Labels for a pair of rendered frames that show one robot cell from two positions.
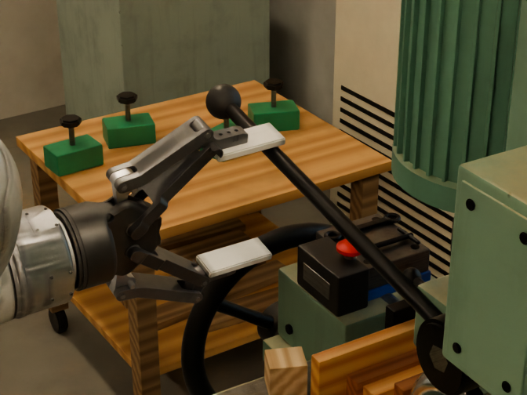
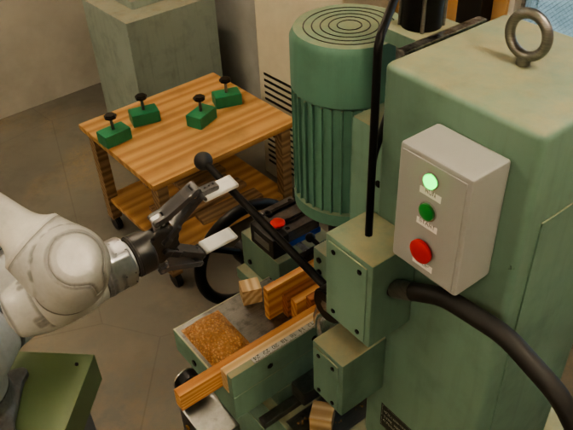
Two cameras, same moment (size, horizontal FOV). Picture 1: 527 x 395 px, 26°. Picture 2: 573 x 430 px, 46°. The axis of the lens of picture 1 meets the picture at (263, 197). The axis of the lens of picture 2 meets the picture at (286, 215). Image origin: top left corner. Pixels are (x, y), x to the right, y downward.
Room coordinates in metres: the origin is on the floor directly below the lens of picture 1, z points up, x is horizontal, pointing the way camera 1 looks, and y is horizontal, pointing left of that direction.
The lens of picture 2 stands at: (-0.02, -0.01, 1.87)
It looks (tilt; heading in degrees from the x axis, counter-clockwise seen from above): 38 degrees down; 355
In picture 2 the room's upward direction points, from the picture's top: 3 degrees counter-clockwise
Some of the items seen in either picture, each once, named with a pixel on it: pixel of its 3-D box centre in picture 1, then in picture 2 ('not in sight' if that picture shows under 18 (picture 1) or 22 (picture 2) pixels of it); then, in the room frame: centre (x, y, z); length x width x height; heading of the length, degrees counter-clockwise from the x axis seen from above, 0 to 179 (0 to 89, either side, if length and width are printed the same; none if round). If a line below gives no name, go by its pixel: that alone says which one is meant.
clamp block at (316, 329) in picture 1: (361, 312); (286, 249); (1.07, -0.11, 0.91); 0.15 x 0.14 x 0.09; 121
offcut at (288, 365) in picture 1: (285, 372); (250, 291); (0.95, -0.02, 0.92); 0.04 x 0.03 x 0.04; 99
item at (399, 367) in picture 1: (427, 371); (322, 283); (0.94, -0.17, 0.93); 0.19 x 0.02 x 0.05; 121
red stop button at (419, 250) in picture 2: not in sight; (420, 251); (0.53, -0.21, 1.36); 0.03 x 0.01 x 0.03; 31
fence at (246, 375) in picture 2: not in sight; (360, 305); (0.87, -0.23, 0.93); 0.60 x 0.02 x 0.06; 121
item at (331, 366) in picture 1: (401, 359); (309, 279); (0.95, -0.14, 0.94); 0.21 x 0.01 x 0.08; 121
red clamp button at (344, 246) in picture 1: (350, 247); (277, 223); (1.03, -0.09, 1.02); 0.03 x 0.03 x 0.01
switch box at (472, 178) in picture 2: not in sight; (446, 210); (0.55, -0.24, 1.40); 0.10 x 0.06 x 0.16; 31
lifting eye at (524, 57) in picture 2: not in sight; (528, 37); (0.65, -0.35, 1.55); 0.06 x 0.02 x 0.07; 31
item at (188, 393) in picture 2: not in sight; (319, 314); (0.87, -0.15, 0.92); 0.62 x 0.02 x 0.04; 121
